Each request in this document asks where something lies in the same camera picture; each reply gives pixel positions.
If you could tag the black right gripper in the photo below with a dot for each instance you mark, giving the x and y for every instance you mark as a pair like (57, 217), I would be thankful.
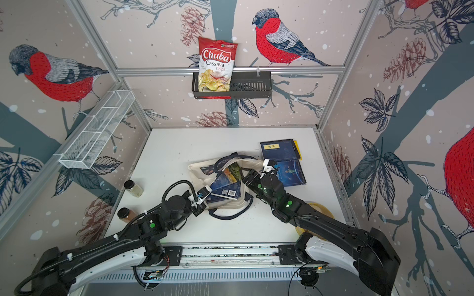
(249, 177)

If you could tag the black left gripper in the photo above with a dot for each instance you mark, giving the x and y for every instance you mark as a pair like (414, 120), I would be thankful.
(200, 209)

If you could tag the cream canvas tote bag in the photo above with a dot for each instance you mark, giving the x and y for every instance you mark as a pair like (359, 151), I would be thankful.
(204, 173)

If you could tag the blue Animal Farm book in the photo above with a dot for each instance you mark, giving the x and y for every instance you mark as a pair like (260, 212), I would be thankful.
(229, 176)

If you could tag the blue Little Prince book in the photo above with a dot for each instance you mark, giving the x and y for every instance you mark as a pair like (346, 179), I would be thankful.
(290, 173)

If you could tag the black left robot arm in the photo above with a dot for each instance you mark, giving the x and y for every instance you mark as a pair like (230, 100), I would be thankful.
(138, 244)

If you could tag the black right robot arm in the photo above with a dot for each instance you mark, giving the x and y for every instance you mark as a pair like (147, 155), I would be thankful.
(300, 214)

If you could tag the red Chuba cassava chips bag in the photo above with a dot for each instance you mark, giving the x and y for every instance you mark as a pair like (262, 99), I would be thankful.
(216, 63)

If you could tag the navy Chinese classics book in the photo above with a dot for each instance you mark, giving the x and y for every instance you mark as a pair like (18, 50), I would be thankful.
(224, 193)

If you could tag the clear spice jar black lid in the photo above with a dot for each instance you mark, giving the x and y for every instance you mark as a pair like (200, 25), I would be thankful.
(133, 188)

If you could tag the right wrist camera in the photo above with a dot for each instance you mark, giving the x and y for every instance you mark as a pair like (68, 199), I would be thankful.
(269, 166)

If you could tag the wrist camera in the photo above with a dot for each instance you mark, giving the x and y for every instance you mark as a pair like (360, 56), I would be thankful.
(269, 166)
(203, 193)

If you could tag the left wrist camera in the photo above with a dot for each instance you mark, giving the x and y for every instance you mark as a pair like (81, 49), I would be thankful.
(203, 193)

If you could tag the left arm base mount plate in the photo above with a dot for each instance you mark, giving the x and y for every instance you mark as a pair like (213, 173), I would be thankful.
(163, 256)

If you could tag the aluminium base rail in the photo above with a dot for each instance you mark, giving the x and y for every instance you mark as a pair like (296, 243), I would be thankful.
(318, 250)

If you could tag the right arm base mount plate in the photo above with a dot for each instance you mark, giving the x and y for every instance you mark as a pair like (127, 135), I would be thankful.
(292, 255)

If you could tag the black wall basket shelf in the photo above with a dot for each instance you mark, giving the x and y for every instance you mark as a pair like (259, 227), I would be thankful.
(243, 85)

